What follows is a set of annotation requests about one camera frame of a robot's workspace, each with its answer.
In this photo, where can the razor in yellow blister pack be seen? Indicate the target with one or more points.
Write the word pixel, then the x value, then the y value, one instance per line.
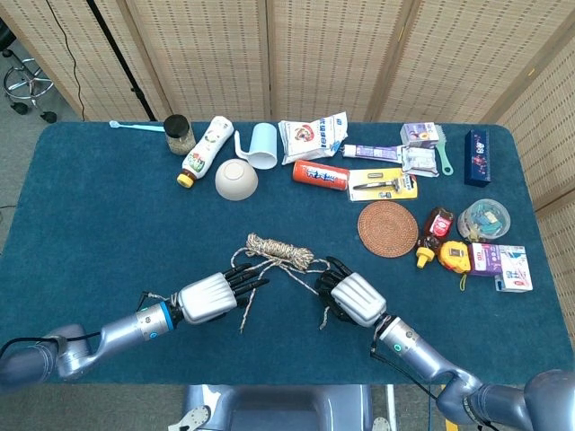
pixel 382 184

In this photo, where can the light blue toothbrush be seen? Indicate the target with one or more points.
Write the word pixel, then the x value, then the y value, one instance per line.
pixel 135 126

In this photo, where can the honey bottle yellow cap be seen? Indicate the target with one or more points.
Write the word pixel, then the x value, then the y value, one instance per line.
pixel 438 224

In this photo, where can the white wipes packet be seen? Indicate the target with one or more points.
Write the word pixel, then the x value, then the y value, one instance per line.
pixel 420 160

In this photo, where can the bamboo folding screen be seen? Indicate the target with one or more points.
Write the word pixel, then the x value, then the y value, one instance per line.
pixel 314 54

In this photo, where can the white snack bag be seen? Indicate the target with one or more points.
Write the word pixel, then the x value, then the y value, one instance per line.
pixel 305 139

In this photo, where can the blue carpet table cloth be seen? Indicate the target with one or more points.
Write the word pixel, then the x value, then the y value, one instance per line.
pixel 112 224

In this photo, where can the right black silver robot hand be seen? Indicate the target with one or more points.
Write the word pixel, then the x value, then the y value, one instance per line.
pixel 359 296

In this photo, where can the green plastic brush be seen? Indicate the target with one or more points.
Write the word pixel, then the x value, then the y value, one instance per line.
pixel 442 152

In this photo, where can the orange drink can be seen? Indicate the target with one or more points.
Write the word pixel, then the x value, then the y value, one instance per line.
pixel 321 175

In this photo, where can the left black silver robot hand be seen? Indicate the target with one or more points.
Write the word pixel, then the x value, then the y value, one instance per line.
pixel 206 296

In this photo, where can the purple white flat box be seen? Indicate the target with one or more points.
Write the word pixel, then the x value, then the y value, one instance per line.
pixel 483 260

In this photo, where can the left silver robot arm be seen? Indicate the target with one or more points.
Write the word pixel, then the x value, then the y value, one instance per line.
pixel 121 334

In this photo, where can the white drink bottle yellow cap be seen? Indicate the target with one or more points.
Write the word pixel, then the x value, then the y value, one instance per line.
pixel 206 148

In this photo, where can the yellow tape measure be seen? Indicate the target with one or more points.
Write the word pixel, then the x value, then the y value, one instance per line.
pixel 453 256

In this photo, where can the chrome base office stool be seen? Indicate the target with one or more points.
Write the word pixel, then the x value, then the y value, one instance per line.
pixel 27 83

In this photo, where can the white red blue carton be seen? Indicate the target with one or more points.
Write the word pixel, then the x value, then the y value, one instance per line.
pixel 516 269

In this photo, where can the dark blue printed box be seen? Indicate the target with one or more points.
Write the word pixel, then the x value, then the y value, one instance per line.
pixel 477 157

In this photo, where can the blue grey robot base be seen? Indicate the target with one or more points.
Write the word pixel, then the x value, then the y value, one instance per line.
pixel 278 408

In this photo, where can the black stand pole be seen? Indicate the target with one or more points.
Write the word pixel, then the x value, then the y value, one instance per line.
pixel 112 45

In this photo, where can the beige bowl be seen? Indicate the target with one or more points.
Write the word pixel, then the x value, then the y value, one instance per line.
pixel 236 179

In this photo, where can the purple white toothpaste tube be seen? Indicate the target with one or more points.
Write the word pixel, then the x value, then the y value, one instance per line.
pixel 373 152

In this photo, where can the small purple white carton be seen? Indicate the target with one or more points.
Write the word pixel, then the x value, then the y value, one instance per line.
pixel 418 134

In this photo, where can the glass jar black lid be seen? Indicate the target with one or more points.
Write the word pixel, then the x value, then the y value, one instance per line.
pixel 177 128

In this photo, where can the round woven rattan coaster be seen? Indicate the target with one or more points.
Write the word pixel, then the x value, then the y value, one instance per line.
pixel 387 229

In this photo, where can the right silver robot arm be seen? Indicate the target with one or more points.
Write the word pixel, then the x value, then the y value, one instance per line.
pixel 427 354

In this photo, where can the clear tub of clips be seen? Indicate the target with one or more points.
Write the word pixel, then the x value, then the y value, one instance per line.
pixel 485 220

